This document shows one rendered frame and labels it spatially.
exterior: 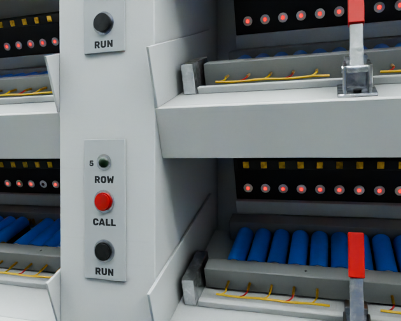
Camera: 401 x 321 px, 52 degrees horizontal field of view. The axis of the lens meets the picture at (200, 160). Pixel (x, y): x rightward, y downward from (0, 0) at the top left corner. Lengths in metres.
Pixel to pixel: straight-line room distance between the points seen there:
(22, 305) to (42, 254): 0.06
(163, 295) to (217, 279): 0.07
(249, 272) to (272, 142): 0.13
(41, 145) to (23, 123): 0.03
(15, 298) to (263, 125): 0.31
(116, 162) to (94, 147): 0.03
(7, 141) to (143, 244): 0.18
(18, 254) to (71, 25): 0.26
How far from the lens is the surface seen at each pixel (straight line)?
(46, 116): 0.41
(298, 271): 0.40
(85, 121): 0.38
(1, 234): 0.59
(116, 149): 0.36
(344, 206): 0.49
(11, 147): 0.44
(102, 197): 0.36
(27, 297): 0.48
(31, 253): 0.51
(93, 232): 0.38
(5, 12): 0.74
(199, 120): 0.34
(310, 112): 0.32
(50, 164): 0.59
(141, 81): 0.36
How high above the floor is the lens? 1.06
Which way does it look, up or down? level
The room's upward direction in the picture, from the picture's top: straight up
